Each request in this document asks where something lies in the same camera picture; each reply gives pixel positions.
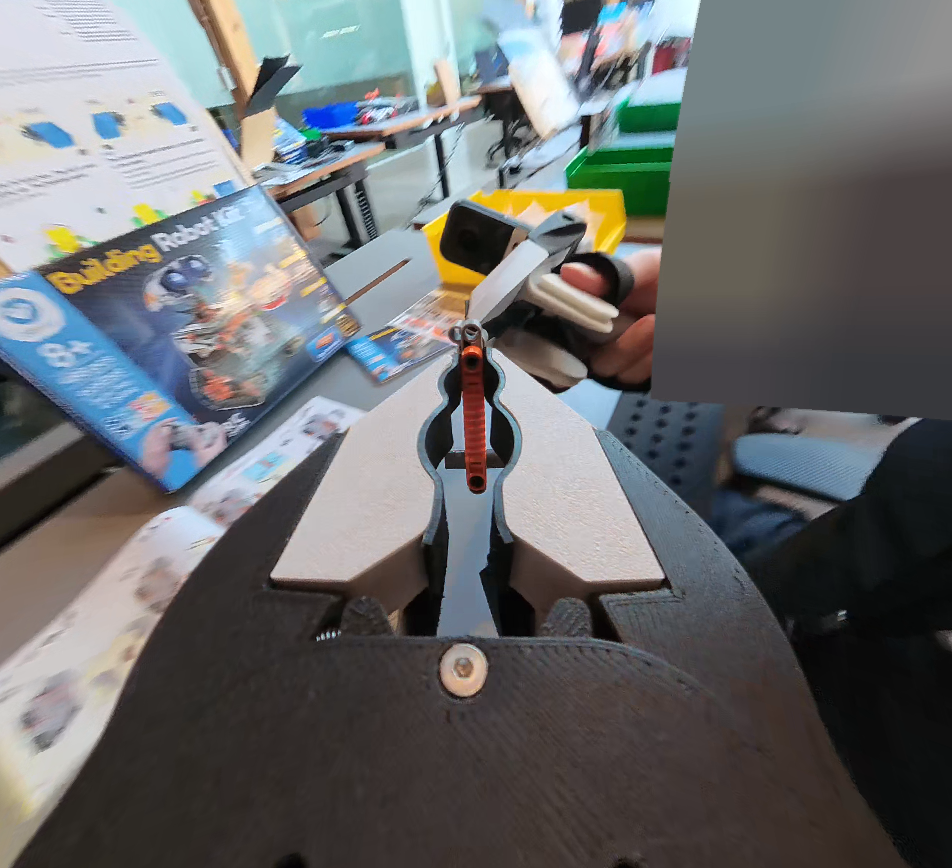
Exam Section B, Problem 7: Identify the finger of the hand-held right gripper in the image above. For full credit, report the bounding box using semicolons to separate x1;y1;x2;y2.
528;209;590;256
469;243;557;326

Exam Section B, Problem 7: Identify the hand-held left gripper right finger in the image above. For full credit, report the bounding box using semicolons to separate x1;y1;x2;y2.
482;349;666;622

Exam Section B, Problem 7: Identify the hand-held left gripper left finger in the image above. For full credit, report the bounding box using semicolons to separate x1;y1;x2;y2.
270;353;464;622

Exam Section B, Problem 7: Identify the orange toy building beam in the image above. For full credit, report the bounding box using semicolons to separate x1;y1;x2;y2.
460;342;489;495

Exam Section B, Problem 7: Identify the grey desk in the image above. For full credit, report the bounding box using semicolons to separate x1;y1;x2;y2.
0;228;605;832

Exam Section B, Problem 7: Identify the wooden background desk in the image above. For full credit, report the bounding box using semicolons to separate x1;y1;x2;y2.
264;141;389;246
323;94;486;193

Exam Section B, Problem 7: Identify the person's right hand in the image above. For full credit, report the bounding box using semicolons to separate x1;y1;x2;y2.
559;247;663;390

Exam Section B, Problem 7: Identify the yellow plastic bin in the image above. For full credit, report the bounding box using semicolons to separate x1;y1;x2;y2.
421;188;627;286

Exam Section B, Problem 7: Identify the green plastic bin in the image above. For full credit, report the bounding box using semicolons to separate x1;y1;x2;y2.
616;96;684;135
564;145;676;218

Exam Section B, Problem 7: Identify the white illustrated instruction sheet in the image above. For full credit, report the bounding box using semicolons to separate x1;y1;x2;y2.
0;395;367;820

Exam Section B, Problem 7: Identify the white display board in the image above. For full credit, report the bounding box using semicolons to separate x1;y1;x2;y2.
497;26;583;141

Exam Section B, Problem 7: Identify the blue building kit booklet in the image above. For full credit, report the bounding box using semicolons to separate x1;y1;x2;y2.
344;317;451;385

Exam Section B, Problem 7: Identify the person's leg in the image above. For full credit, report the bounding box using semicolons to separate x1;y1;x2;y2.
707;489;813;573

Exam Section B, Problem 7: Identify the blue plastic bin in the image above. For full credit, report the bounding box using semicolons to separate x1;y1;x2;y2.
302;102;367;130

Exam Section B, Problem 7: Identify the grey chair armrest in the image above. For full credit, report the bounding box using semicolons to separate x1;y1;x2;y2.
731;431;891;506

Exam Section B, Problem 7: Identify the robot building kit box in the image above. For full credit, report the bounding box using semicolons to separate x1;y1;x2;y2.
0;182;363;494

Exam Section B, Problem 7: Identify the cardboard box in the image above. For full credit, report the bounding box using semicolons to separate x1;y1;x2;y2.
237;56;303;171

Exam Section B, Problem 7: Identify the person's black top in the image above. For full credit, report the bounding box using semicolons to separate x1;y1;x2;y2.
740;418;952;868

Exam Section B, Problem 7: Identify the large white instruction sheet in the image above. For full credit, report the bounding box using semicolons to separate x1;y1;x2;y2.
0;0;255;275

